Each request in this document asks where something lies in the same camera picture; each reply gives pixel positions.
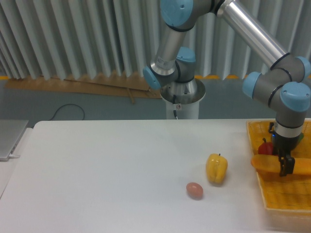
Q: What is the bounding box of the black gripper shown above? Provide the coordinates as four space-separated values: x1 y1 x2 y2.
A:
272 133 299 177

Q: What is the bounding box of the green bell pepper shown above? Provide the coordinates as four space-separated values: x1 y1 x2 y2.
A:
296 133 304 147

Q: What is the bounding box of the brown egg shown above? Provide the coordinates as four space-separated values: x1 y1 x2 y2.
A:
186 182 204 199

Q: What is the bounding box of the yellow bell pepper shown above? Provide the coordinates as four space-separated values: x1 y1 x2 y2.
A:
206 153 228 184

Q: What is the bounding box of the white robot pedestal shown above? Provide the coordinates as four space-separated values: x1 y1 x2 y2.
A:
160 79 206 119

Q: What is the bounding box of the brown cardboard sheet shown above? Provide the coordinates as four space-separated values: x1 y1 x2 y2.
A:
5 71 161 104

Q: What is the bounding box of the yellow woven basket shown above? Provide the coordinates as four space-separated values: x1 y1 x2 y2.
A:
246 119 311 213

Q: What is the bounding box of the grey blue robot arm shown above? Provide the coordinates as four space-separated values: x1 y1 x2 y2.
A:
143 0 311 176

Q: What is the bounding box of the silver laptop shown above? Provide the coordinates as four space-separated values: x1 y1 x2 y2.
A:
0 119 29 162

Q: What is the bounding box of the long orange bread loaf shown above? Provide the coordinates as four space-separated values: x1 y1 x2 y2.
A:
251 154 311 175

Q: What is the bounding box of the white laptop cable plug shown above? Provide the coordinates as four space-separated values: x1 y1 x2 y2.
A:
8 154 20 159

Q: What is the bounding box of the black floor cable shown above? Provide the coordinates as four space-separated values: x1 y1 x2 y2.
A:
50 103 86 121

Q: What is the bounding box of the white folding partition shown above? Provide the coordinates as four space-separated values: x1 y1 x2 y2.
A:
0 0 311 80

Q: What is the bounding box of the red bell pepper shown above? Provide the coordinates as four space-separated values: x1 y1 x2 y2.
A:
258 138 274 155

